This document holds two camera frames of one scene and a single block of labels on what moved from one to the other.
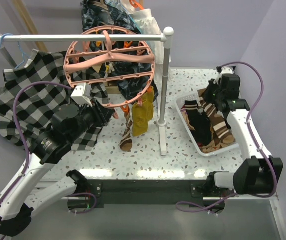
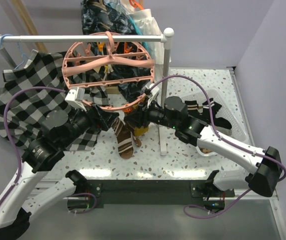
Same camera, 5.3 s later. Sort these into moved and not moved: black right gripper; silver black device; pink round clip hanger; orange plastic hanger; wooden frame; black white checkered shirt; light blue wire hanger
Moved: black right gripper; pink round clip hanger; silver black device
Not moved: wooden frame; light blue wire hanger; black white checkered shirt; orange plastic hanger
